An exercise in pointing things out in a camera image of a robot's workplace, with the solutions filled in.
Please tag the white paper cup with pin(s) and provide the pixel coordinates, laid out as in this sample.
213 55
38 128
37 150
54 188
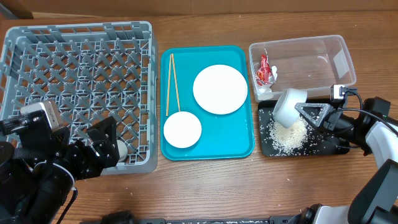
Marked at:
122 148

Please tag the black rectangular tray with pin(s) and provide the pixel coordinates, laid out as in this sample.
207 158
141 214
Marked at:
265 110

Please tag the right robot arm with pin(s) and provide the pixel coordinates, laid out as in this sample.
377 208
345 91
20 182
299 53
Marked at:
375 133

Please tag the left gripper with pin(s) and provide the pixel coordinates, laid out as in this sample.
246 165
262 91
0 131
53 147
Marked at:
92 165

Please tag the clear plastic waste bin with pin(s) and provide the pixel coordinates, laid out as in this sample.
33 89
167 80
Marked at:
312 64

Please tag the grey plastic dish rack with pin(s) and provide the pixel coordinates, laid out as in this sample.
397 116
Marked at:
91 71

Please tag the pink small bowl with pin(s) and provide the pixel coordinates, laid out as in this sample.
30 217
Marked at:
182 129

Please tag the red snack wrapper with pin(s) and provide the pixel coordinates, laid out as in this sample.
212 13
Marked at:
266 75

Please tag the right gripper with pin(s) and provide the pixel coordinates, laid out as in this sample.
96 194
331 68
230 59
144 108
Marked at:
321 114

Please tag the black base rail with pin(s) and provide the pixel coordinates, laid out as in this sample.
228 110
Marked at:
127 217

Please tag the white round plate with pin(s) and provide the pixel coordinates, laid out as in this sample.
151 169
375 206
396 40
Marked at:
220 89

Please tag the grey bowl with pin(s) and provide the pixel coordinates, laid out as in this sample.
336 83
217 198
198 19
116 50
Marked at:
284 111

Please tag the wooden chopstick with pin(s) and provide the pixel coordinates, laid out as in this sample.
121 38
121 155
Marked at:
176 82
168 86

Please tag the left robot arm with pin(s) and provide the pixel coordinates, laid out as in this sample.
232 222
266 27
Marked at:
37 177

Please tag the pile of white rice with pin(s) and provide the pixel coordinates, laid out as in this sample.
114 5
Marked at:
298 140

